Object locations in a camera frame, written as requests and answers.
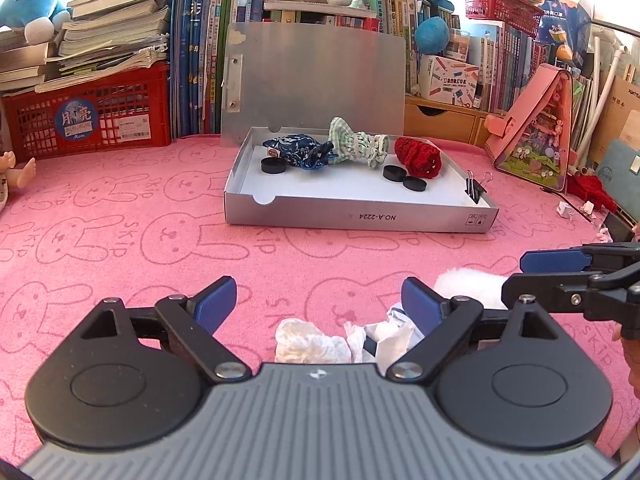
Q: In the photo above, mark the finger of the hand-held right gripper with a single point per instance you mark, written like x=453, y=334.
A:
x=555, y=260
x=545, y=291

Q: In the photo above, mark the white label printer box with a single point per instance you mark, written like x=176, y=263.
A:
x=450, y=82

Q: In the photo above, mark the green checked doll dress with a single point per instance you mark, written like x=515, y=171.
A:
x=350, y=142

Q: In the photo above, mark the small white object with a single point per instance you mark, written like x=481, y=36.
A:
x=566, y=209

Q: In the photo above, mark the white plastic pipe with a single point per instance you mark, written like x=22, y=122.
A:
x=607, y=80

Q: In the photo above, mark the grey file box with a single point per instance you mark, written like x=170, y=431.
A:
x=320, y=70

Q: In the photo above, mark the black binder clip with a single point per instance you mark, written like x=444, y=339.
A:
x=475, y=191

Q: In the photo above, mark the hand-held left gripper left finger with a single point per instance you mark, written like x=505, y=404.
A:
x=215, y=301

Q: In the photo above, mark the red plastic basket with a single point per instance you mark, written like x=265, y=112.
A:
x=505, y=7

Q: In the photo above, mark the red knitted pouch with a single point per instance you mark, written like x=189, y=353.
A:
x=417, y=157

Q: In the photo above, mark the pink toy house case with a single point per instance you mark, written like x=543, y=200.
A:
x=530, y=160

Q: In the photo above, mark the blue and white plush toy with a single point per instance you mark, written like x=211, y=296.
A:
x=30, y=7

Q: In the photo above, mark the blue floral fabric pouch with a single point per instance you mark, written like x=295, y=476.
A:
x=295, y=147

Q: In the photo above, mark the brown-haired baby doll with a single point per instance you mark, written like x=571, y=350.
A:
x=20, y=172

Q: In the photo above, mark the row of upright books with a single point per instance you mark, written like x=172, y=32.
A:
x=505, y=70

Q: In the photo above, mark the blue printed box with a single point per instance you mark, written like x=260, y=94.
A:
x=565, y=25

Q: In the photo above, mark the teal board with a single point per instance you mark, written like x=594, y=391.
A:
x=620, y=170

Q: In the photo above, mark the brown cardboard box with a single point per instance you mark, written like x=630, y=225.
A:
x=622, y=115

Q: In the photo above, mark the pink rabbit-print blanket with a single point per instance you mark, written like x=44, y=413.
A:
x=125, y=260

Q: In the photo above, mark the black round disc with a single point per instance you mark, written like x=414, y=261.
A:
x=394, y=172
x=273, y=166
x=414, y=183

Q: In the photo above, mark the white paper origami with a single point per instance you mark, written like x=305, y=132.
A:
x=390, y=340

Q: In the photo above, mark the white fluffy plush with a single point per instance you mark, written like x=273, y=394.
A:
x=470, y=285

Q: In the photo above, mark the stack of flat books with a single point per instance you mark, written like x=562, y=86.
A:
x=320, y=12

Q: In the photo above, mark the stack of worn books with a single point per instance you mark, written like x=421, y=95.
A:
x=115, y=25

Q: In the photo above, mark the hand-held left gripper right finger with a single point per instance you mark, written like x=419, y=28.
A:
x=422, y=306

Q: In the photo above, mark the white cloth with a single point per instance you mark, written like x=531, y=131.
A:
x=310, y=345

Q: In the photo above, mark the wooden drawer organizer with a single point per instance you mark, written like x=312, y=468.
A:
x=440, y=120

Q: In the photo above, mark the red plastic crate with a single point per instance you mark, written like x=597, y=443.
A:
x=125, y=120

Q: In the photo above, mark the red yarn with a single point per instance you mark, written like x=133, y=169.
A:
x=595, y=192

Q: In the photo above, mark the blue plush ball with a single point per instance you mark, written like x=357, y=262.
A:
x=432, y=35

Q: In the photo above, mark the colourful booklets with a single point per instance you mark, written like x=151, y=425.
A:
x=580, y=110

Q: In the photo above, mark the person's right hand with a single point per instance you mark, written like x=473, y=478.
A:
x=631, y=365

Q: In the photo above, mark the row of blue books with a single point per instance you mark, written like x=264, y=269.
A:
x=195, y=60

